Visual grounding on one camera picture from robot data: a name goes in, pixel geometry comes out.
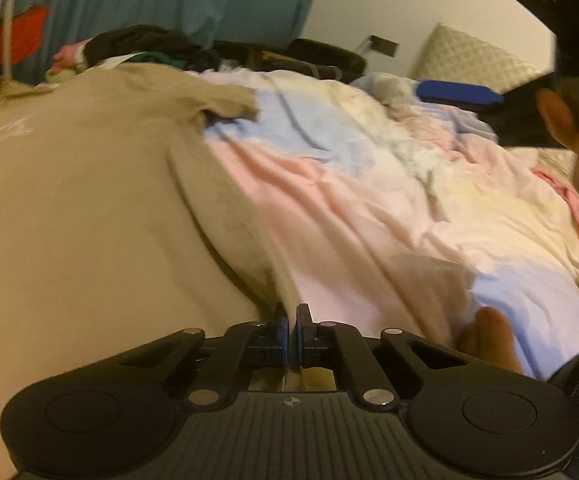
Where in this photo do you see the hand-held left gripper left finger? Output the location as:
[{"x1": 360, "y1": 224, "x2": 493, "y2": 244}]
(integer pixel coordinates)
[{"x1": 120, "y1": 302, "x2": 291, "y2": 407}]

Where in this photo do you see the black armchair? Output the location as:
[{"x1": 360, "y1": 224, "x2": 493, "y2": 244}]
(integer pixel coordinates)
[{"x1": 214, "y1": 38, "x2": 368, "y2": 82}]

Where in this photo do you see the small pink cloth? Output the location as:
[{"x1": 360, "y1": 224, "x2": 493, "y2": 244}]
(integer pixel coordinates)
[{"x1": 531, "y1": 167, "x2": 579, "y2": 239}]

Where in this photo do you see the tan t-shirt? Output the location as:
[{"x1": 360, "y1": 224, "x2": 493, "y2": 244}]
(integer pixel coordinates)
[{"x1": 0, "y1": 62, "x2": 335, "y2": 480}]

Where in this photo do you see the red fuzzy cloth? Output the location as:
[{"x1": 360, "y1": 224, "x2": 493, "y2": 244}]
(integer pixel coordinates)
[{"x1": 0, "y1": 5, "x2": 51, "y2": 66}]

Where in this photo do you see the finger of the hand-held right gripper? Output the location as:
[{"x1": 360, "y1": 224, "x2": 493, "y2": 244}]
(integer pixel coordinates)
[
  {"x1": 415, "y1": 79, "x2": 507, "y2": 107},
  {"x1": 483, "y1": 72, "x2": 570, "y2": 149}
]

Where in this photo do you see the black garment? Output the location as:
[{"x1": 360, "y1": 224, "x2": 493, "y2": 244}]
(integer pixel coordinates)
[{"x1": 84, "y1": 25, "x2": 221, "y2": 72}]

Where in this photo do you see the pink garment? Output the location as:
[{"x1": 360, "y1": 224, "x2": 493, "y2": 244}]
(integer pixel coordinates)
[{"x1": 51, "y1": 43, "x2": 89, "y2": 75}]

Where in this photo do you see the quilted beige headboard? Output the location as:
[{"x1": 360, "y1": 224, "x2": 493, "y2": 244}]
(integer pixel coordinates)
[{"x1": 413, "y1": 22, "x2": 543, "y2": 94}]

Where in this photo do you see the green garment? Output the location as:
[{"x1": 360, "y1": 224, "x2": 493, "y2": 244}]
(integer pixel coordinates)
[{"x1": 128, "y1": 51, "x2": 173, "y2": 65}]

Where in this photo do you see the dark wall socket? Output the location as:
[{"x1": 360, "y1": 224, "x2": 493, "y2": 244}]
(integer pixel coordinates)
[{"x1": 368, "y1": 35, "x2": 399, "y2": 59}]

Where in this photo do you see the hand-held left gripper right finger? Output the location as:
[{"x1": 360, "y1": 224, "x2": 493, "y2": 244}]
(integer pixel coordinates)
[{"x1": 294, "y1": 302, "x2": 463, "y2": 413}]

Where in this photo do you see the pastel tie-dye duvet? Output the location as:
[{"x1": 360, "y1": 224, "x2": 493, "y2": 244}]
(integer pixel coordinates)
[{"x1": 184, "y1": 67, "x2": 579, "y2": 382}]

